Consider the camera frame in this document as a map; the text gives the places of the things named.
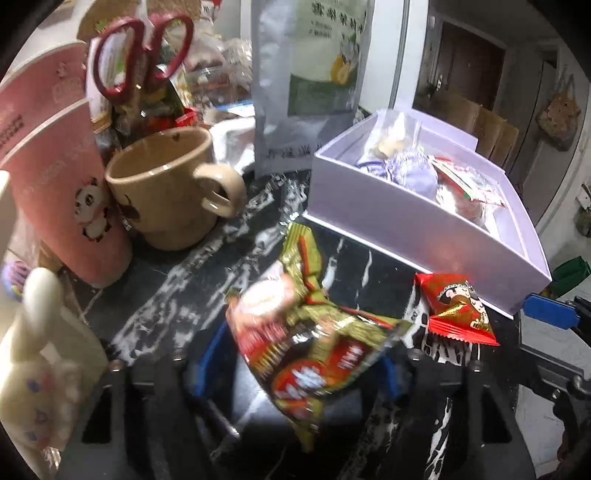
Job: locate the red white snack packet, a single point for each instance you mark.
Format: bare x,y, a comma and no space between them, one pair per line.
474,185

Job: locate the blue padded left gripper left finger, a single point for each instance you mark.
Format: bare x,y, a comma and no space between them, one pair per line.
208,348

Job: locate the lavender open gift box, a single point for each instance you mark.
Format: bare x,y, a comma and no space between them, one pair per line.
505,264

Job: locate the pink panda tumbler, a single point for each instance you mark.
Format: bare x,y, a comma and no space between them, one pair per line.
57,174

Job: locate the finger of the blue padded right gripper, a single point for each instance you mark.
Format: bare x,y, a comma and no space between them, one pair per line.
551,312

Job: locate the clear bag with white rope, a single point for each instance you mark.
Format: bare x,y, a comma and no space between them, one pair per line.
452,198

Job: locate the red handled scissors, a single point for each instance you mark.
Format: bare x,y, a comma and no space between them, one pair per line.
141,60

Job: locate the brown hanging tote bag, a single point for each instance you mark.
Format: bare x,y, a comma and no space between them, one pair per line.
558,121

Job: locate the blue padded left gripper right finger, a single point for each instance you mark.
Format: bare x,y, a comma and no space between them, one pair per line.
389,378

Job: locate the purple satin drawstring pouch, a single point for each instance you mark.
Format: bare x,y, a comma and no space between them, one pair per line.
410,169

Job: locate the silver pear jasmine tea pouch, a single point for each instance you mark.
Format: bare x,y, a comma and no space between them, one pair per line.
308,62

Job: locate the green red snack bag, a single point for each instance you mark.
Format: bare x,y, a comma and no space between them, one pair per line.
302,347

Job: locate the dark wooden door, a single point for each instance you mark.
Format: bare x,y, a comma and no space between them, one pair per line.
468,65

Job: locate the flattened cardboard sheets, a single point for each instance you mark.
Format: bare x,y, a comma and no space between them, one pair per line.
497,139

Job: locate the red cartoon snack packet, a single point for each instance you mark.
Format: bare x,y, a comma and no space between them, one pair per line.
457,312

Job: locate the beige ceramic mug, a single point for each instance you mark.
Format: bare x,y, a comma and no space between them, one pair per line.
171,190

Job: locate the clear zip bag with snack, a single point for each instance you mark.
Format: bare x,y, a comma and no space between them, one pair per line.
394,132

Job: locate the cream cinnamoroll cup with lid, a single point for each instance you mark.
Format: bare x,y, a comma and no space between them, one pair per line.
50,359

